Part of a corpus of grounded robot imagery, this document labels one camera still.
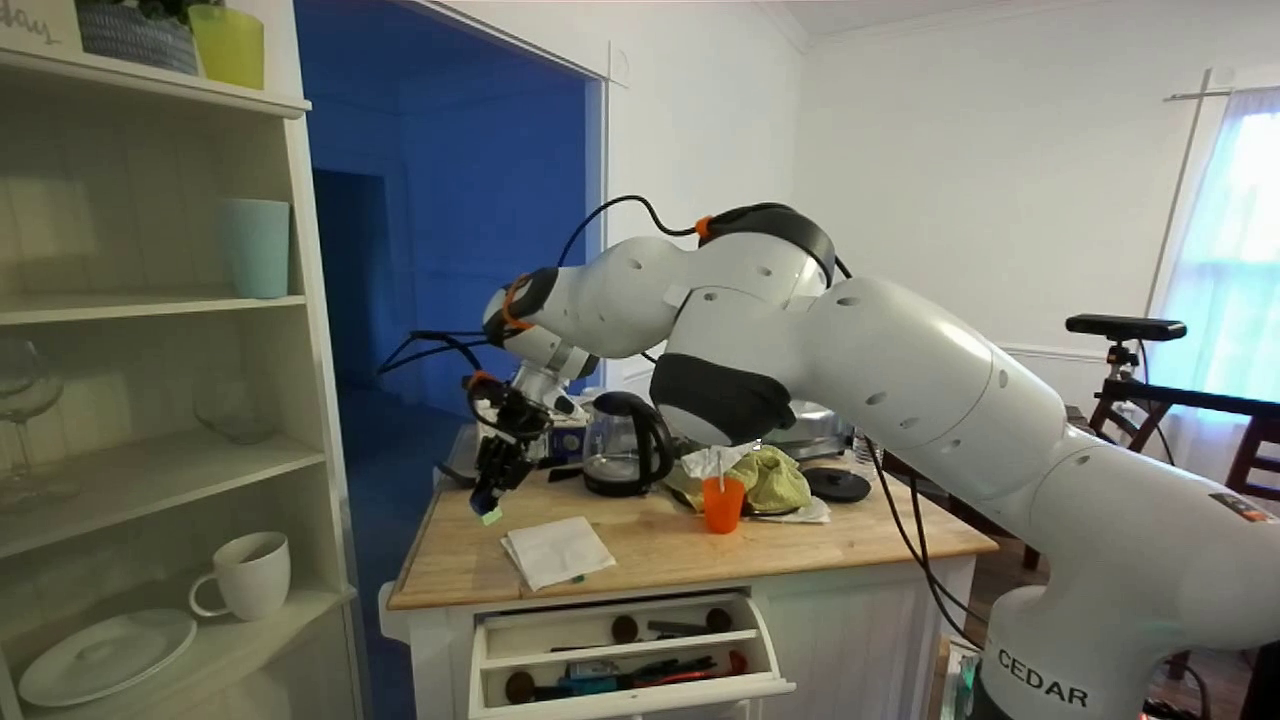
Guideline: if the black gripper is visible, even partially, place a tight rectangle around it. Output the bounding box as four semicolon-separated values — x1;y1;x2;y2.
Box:
461;369;560;514

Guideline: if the white cloth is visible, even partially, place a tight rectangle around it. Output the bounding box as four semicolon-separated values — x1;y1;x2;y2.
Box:
497;513;622;597

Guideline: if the black electric kettle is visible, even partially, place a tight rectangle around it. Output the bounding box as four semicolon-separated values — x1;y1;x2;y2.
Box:
580;386;680;501

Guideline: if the white rag under towel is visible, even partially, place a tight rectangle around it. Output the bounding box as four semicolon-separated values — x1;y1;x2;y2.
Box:
661;443;753;513

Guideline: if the white tilt-out drawer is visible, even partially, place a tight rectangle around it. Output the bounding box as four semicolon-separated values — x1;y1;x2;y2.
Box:
466;587;800;720

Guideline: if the orange plastic cup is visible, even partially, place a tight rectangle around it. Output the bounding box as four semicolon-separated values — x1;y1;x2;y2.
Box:
697;473;753;541

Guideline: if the white ceramic mug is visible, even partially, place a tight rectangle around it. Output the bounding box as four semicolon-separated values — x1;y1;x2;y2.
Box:
183;526;297;629

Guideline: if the clear glass bowl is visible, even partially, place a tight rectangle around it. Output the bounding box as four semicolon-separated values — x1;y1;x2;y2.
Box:
188;370;280;447

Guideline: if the yellow-green towel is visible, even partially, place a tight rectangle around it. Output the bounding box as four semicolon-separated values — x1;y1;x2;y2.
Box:
728;443;819;525

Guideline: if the pale teal cup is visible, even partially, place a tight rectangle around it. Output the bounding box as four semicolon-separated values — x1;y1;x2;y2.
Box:
218;195;297;303

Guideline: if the white open shelf unit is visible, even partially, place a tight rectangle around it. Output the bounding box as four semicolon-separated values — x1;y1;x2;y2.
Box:
0;34;370;720

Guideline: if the white island with wooden top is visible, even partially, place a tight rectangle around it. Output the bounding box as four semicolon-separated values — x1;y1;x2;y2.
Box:
376;455;1005;720

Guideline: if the white ceramic plate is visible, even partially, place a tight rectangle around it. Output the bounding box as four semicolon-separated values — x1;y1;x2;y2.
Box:
15;604;201;715

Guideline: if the clear wine glass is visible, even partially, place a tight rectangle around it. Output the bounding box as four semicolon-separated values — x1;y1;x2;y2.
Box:
0;332;67;513

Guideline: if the yellow-green pot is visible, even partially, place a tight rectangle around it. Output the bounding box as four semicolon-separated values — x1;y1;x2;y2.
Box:
183;0;269;94

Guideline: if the potted green plant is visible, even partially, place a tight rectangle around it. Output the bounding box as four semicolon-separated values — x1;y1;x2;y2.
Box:
73;0;205;79

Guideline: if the black bicycle saddle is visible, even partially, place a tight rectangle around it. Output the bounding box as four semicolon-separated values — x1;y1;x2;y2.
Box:
1062;312;1192;347

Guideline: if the white sign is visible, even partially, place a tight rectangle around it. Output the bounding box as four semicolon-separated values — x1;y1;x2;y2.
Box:
0;0;87;60

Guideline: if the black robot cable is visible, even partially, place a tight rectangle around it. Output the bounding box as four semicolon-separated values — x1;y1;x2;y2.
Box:
376;188;994;643

